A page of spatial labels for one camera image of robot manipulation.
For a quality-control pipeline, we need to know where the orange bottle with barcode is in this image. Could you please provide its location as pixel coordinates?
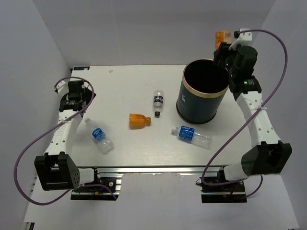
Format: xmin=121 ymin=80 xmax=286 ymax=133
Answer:
xmin=215 ymin=30 xmax=235 ymax=50

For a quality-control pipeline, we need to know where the clear bottle blue label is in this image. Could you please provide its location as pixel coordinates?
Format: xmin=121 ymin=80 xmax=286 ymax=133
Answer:
xmin=84 ymin=118 xmax=114 ymax=154
xmin=171 ymin=126 xmax=212 ymax=150

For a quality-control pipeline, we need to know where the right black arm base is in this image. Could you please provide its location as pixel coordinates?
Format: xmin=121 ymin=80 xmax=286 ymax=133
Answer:
xmin=195 ymin=178 xmax=247 ymax=204

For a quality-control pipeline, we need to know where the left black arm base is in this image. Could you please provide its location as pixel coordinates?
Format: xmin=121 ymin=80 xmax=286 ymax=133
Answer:
xmin=71 ymin=168 xmax=123 ymax=201

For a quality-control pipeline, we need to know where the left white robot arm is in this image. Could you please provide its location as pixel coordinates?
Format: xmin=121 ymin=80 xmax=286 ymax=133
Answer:
xmin=34 ymin=80 xmax=101 ymax=191

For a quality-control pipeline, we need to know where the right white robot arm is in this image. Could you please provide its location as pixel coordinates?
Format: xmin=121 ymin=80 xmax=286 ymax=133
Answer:
xmin=213 ymin=42 xmax=292 ymax=191

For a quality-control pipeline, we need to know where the dark blue round bin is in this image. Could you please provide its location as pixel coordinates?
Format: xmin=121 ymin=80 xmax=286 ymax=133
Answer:
xmin=176 ymin=59 xmax=229 ymax=124

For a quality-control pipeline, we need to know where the black corner sticker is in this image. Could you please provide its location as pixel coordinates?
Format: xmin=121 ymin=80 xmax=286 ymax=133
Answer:
xmin=73 ymin=66 xmax=90 ymax=71

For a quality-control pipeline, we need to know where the orange juice bottle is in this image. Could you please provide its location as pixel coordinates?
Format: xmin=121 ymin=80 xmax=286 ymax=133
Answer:
xmin=129 ymin=114 xmax=151 ymax=129

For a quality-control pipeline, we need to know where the small clear bottle black cap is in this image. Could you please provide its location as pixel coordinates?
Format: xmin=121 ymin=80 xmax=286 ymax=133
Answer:
xmin=153 ymin=90 xmax=165 ymax=117

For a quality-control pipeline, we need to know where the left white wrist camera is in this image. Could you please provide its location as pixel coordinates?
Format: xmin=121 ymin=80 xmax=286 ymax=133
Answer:
xmin=54 ymin=80 xmax=69 ymax=96

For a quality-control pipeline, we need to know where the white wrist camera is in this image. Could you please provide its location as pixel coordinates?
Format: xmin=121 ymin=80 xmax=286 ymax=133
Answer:
xmin=229 ymin=28 xmax=252 ymax=50
xmin=54 ymin=80 xmax=69 ymax=96

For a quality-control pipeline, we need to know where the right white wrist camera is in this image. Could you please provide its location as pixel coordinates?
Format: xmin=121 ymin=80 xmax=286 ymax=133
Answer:
xmin=229 ymin=28 xmax=252 ymax=50

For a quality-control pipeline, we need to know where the aluminium front rail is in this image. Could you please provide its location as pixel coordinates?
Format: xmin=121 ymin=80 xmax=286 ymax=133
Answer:
xmin=68 ymin=164 xmax=232 ymax=175

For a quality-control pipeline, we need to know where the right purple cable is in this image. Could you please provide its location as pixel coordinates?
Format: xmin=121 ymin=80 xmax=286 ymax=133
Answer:
xmin=201 ymin=29 xmax=288 ymax=198

